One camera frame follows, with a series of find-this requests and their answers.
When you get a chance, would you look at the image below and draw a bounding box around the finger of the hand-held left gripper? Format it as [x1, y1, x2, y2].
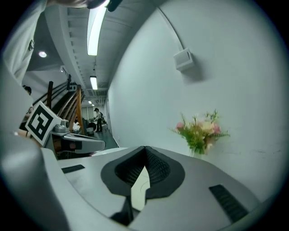
[51, 133, 107, 154]

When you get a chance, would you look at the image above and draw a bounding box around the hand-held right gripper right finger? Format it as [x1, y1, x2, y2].
[126, 146, 261, 231]

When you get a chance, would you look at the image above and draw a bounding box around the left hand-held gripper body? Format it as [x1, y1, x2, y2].
[24, 101, 70, 148]

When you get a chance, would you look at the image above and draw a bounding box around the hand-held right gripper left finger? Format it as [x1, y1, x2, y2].
[56, 146, 146, 226]

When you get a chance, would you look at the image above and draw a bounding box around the white curved table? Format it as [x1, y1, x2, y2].
[90, 147, 136, 157]

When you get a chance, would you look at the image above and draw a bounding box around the short ceiling light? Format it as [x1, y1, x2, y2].
[89, 75, 98, 90]

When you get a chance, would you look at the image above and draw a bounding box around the person's white shirt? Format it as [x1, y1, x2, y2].
[0, 0, 48, 136]

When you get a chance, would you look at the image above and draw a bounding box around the long ceiling light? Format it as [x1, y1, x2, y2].
[87, 6, 107, 56]

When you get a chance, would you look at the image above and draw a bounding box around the grey wall box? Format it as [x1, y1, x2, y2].
[173, 47, 195, 72]

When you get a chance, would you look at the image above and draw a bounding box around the white wall conduit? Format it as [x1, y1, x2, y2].
[157, 6, 189, 53]

